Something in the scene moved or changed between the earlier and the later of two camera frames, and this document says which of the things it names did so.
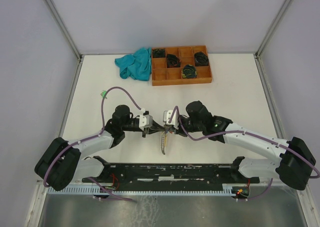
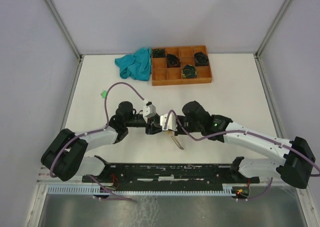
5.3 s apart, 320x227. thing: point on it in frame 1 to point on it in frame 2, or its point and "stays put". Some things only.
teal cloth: (137, 66) stays put
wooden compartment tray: (180, 65) stays put
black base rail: (169, 174) stays put
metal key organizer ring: (163, 142) to (171, 133)
